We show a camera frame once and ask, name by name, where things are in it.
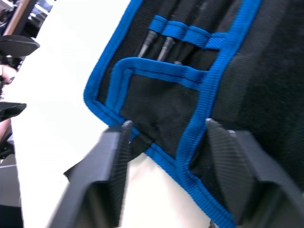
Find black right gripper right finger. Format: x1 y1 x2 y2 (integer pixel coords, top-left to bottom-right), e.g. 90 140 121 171
205 118 304 228

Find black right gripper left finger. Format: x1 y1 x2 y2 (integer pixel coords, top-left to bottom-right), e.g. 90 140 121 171
46 120 133 228

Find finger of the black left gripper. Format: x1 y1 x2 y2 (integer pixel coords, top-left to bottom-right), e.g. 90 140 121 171
0 102 28 122
0 35 40 57

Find black tool roll blue trim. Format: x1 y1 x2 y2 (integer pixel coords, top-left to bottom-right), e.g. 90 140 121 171
83 0 304 228

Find brown wooden beam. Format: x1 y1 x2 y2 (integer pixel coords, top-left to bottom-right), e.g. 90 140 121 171
2 0 32 37

